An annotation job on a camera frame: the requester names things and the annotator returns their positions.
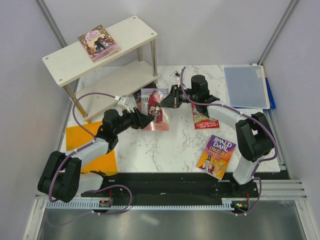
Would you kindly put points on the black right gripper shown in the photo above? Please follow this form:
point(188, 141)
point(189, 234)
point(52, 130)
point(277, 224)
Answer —
point(172, 100)

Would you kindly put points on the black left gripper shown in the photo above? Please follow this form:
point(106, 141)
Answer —
point(144, 119)

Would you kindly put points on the purple castle cover book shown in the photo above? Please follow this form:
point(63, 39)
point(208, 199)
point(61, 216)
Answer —
point(150, 105)

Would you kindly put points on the dark Tale of Two Cities book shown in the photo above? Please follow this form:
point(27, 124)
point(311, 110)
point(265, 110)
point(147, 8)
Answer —
point(137, 94)

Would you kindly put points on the Taming of the Shrew book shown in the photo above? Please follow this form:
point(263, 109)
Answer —
point(98, 43)

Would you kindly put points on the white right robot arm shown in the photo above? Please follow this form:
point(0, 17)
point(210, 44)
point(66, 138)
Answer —
point(255, 139)

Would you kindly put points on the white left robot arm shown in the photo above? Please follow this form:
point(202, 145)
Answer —
point(62, 178)

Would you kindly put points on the red 13-Storey Treehouse book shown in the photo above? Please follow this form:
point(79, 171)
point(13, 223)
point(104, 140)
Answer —
point(202, 122)

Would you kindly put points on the orange plastic file folder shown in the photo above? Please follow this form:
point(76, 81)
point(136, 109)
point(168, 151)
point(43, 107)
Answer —
point(75, 137)

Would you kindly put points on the white two-tier shelf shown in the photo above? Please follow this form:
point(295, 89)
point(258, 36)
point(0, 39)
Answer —
point(72, 62)

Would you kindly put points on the Roald Dahl Charlie book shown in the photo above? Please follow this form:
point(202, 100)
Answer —
point(216, 157)

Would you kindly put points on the translucent blue file folder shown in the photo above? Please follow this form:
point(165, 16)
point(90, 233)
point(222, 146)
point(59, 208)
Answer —
point(243, 72)

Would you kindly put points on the blue file folder underneath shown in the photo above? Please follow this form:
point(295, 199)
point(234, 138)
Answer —
point(271, 95)

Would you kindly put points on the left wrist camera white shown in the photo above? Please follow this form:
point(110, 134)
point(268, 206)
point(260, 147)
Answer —
point(123, 102)

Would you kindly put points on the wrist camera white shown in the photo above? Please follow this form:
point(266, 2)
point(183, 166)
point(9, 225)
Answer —
point(123, 102)
point(176, 75)

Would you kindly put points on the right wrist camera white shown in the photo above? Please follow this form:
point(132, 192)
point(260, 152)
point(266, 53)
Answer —
point(176, 75)

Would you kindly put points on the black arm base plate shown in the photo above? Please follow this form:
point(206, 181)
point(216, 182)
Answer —
point(121, 194)

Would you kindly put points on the aluminium frame rail front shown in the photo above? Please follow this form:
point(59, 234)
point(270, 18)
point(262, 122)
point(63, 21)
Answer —
point(202, 184)

